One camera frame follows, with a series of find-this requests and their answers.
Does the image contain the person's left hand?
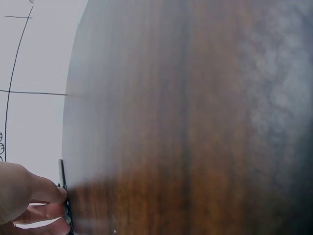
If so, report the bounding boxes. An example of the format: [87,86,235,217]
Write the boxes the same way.
[0,161,73,235]

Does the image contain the thin dark metal tool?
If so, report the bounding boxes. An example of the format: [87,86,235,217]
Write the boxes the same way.
[57,158,75,235]

